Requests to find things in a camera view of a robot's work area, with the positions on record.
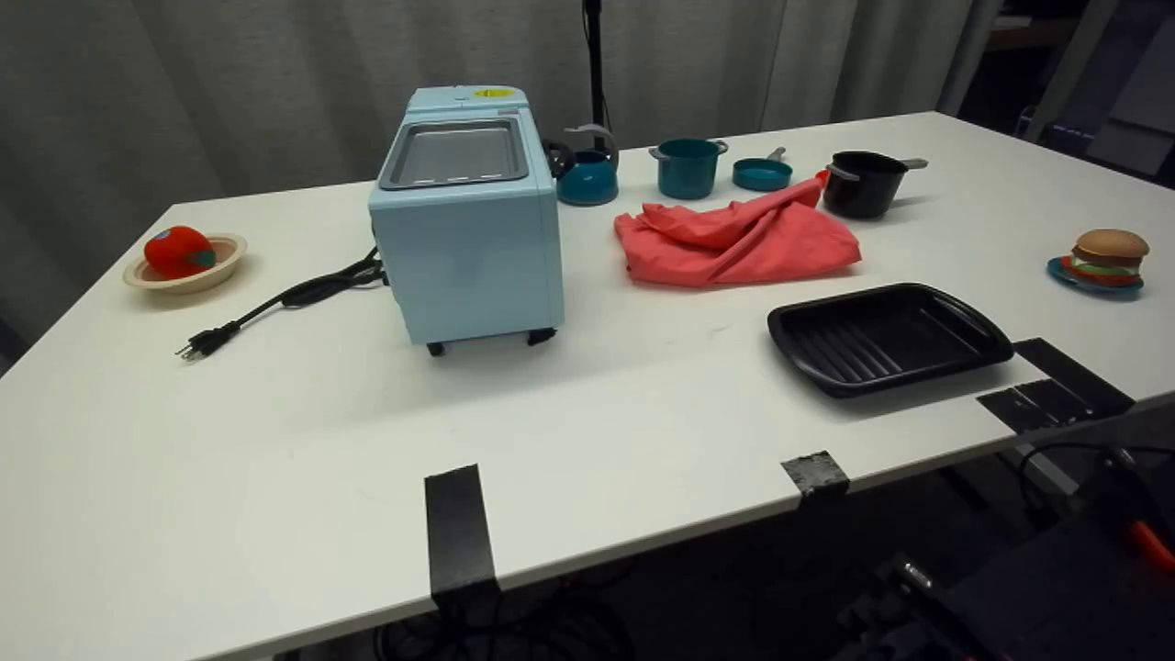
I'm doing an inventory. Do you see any red cloth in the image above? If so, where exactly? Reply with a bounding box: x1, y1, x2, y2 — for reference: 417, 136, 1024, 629
611, 169, 866, 294

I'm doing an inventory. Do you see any light blue toaster oven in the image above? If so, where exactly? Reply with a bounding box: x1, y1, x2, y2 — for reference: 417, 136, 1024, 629
368, 80, 571, 360

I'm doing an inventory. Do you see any teal toy kettle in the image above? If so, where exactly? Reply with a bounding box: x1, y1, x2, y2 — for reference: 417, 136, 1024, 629
543, 123, 625, 210

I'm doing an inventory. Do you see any teal toy pot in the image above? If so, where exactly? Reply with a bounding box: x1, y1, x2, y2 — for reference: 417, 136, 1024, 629
645, 136, 731, 201

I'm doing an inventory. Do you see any teal toy frying pan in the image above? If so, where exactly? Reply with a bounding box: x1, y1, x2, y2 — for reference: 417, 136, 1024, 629
731, 143, 796, 194

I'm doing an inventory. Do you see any long black tape strip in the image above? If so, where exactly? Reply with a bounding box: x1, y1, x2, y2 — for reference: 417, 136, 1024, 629
421, 464, 503, 604

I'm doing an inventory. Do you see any small black tape piece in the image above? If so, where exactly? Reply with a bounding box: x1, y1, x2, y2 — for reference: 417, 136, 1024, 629
780, 448, 854, 505

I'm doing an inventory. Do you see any black tripod stand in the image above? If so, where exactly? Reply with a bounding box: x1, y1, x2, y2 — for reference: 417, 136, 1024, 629
582, 0, 615, 125

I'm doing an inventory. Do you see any black grill tray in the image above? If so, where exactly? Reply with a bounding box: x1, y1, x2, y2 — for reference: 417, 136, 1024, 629
764, 278, 1020, 399

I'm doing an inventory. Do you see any black toy pot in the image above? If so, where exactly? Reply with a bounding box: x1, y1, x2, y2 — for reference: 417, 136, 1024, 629
824, 148, 932, 223

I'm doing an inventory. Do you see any beige shallow bowl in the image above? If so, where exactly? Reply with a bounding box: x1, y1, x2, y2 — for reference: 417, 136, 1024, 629
123, 230, 250, 296

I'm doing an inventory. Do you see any red toy tomato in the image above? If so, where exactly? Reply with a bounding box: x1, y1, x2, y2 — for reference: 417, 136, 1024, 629
140, 223, 221, 283

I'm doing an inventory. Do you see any small teal plate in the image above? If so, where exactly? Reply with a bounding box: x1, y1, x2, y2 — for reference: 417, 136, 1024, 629
1043, 254, 1149, 301

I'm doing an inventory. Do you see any wide black tape patch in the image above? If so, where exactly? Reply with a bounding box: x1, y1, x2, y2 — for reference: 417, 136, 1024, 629
975, 334, 1140, 437

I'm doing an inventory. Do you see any toy burger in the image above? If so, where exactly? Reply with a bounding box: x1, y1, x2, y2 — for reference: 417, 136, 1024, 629
1060, 223, 1152, 294

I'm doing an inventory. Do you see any dark background furniture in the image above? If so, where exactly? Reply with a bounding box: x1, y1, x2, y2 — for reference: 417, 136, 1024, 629
959, 0, 1175, 189

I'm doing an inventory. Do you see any black power cord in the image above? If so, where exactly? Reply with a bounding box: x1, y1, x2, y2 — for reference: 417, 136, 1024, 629
175, 247, 391, 364

